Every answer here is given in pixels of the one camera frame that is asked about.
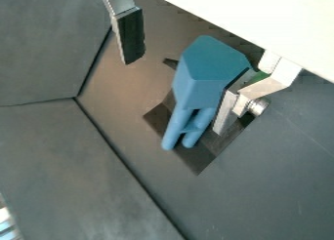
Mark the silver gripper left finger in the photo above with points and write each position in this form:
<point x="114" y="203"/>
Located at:
<point x="127" y="26"/>

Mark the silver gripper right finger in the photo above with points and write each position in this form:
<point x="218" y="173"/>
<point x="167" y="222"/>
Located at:
<point x="245" y="94"/>

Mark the green foam shape board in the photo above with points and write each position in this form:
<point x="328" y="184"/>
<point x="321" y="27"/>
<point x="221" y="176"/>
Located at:
<point x="260" y="76"/>

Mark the blue three prong object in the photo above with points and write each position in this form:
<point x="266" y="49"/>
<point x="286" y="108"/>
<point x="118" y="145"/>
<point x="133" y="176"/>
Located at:
<point x="209" y="66"/>

